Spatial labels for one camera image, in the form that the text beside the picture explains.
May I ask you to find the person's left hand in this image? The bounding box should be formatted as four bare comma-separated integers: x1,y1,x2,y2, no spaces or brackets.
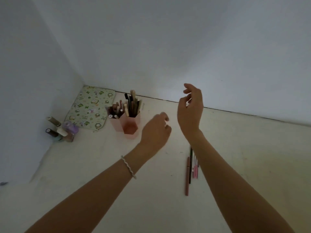
139,112,172,156

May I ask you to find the person's right hand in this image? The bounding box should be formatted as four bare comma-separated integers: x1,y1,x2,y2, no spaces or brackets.
177,83,204,139

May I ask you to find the person's left forearm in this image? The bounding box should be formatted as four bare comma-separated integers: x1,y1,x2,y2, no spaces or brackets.
24,143,150,233

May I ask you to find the person's right forearm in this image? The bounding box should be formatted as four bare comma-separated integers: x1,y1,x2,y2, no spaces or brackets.
183,129,295,233

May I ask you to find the pink hexagonal pen holder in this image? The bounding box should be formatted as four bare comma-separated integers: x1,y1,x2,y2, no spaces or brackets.
107,110,141,135

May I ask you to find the bunch of makeup pencils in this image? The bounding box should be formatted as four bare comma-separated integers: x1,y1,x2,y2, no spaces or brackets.
105,90,143,119

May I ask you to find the dusty pink makeup pencil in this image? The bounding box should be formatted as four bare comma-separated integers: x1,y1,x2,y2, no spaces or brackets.
185,157,190,196

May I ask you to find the green cartoon print pouch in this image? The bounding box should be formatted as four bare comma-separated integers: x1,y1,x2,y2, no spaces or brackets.
64,86,116,132

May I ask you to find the purple cap pink bottle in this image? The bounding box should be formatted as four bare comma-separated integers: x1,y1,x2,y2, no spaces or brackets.
62,121,80,143

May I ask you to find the white cap mint bottle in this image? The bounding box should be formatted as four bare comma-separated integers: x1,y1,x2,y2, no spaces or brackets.
54,126,69,142

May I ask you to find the gold cap nail polish bottle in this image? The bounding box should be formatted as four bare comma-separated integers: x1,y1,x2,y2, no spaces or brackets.
47,116,62,127

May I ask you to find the silver beaded bracelet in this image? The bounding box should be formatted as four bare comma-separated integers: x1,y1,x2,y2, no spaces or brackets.
121,155,137,180

